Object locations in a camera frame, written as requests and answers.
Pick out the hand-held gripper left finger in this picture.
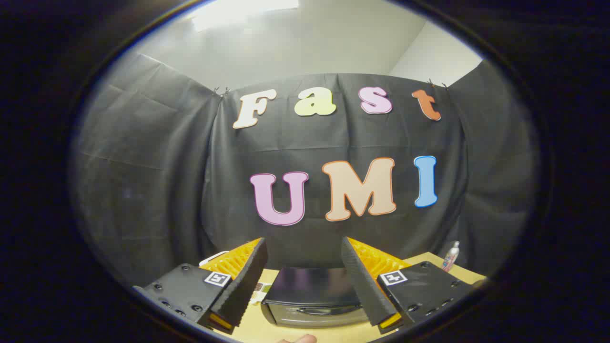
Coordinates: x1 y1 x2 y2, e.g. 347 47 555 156
133 238 268 334

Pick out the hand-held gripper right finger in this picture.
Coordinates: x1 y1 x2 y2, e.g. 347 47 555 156
341 237 487 334

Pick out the black toaster oven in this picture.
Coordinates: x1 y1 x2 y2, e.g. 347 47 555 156
261 267 370 328

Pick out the white bread toaster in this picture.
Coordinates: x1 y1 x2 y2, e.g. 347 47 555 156
199 251 230 266

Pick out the small dish of snacks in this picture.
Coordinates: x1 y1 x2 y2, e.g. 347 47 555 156
250 282 272 305

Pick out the drink bottle with pink label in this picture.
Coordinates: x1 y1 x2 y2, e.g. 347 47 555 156
442 241 460 272

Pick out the black backdrop cloth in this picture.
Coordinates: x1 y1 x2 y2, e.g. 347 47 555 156
71 52 539 286

